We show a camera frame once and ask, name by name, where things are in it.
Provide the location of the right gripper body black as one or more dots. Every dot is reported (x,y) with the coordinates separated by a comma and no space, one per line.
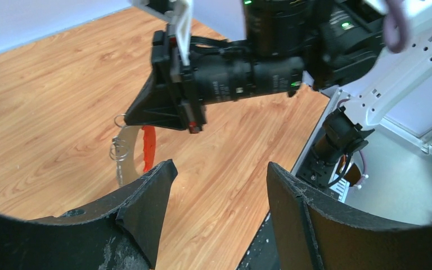
(219,71)

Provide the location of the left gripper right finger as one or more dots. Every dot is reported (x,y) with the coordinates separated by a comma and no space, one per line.
(314,231)

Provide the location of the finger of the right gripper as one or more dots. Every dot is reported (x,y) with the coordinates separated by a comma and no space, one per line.
(154,106)

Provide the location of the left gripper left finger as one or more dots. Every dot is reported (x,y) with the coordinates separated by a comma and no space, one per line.
(120,230)

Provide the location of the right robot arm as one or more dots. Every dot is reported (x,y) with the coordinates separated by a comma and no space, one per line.
(335,42)

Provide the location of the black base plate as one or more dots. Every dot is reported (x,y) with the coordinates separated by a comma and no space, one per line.
(262,253)

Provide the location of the white slotted cable duct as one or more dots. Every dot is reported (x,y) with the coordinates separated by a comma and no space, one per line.
(341,190)

